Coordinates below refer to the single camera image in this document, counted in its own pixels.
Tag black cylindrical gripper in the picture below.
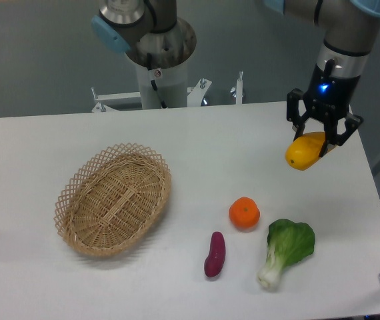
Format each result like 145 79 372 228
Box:
286 65 364 157

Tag yellow mango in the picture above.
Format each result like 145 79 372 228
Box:
285 131 325 171

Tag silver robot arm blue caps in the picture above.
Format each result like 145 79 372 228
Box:
91 1 380 157

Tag woven wicker basket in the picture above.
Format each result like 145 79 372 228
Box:
54 143 171 257

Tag orange tangerine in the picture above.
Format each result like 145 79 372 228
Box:
229 197 261 229

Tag green bok choy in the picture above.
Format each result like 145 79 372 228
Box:
257 219 315 290

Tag purple sweet potato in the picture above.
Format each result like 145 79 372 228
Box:
204 231 226 278

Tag white metal base frame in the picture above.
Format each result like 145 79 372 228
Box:
91 71 245 113

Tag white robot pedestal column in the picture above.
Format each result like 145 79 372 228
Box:
135 63 188 109

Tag black cable on pedestal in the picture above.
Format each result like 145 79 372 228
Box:
146 53 168 109

